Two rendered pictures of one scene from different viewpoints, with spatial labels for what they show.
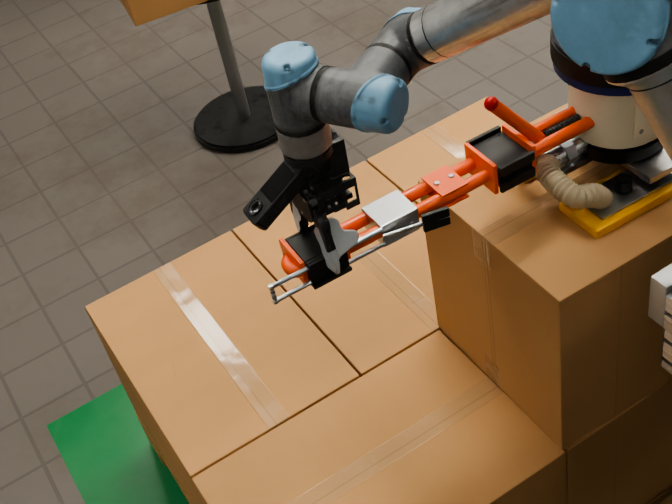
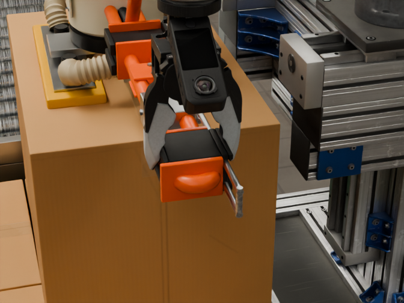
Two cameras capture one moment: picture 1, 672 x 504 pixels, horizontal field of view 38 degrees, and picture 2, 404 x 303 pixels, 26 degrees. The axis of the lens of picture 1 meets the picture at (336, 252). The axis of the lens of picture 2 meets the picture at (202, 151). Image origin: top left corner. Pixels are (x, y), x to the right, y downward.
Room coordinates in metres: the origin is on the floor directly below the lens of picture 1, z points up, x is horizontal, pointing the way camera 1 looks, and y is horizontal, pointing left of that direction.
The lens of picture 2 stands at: (0.99, 0.92, 1.60)
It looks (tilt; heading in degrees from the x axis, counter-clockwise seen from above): 30 degrees down; 278
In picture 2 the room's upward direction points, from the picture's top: straight up
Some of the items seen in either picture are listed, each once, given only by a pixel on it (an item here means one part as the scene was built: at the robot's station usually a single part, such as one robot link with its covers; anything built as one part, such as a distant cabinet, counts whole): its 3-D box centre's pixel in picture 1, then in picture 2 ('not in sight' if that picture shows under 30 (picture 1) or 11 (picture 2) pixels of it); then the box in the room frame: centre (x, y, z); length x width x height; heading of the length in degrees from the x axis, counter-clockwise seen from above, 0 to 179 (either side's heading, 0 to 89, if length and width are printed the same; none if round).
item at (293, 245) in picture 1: (315, 251); (184, 163); (1.13, 0.03, 1.07); 0.08 x 0.07 x 0.05; 111
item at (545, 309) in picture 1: (614, 242); (130, 155); (1.33, -0.53, 0.74); 0.60 x 0.40 x 0.40; 112
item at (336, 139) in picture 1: (318, 176); (187, 43); (1.13, 0.00, 1.21); 0.09 x 0.08 x 0.12; 111
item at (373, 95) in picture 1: (366, 93); not in sight; (1.08, -0.08, 1.37); 0.11 x 0.11 x 0.08; 53
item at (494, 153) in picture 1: (500, 158); (139, 48); (1.25, -0.30, 1.07); 0.10 x 0.08 x 0.06; 21
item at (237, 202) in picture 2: (362, 254); (216, 136); (1.10, -0.04, 1.07); 0.31 x 0.03 x 0.05; 111
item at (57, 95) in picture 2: not in sight; (65, 53); (1.43, -0.50, 0.97); 0.34 x 0.10 x 0.05; 111
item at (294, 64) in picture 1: (296, 88); not in sight; (1.13, 0.00, 1.37); 0.09 x 0.08 x 0.11; 53
